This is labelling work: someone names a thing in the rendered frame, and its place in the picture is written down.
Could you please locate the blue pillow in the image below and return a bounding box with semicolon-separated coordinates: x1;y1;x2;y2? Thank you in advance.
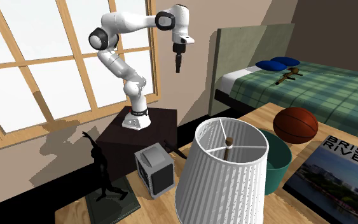
255;60;288;73
270;57;301;67

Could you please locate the dark robot stand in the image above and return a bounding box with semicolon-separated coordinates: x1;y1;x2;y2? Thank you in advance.
95;106;179;182

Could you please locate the brown wooden tool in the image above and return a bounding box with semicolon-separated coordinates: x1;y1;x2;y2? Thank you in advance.
275;67;303;86

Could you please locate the wooden framed window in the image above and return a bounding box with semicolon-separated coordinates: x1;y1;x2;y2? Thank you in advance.
0;0;161;150

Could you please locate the grey box appliance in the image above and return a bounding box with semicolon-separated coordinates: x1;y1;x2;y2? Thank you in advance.
134;143;176;200

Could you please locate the orange basketball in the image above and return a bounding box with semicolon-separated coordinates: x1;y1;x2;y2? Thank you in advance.
272;107;319;144

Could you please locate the black dancer figure on base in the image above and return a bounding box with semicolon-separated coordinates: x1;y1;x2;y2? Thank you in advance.
81;131;141;224

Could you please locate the bed with green plaid cover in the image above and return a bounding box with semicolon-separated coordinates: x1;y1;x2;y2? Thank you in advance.
208;23;358;145

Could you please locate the white ribbed lamp shade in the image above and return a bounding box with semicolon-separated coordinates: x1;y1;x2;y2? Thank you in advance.
174;117;270;224

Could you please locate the teal round bin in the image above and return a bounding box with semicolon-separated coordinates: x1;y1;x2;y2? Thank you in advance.
258;129;293;196

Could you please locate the river picture book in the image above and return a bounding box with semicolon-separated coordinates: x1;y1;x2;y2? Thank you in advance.
282;134;358;224

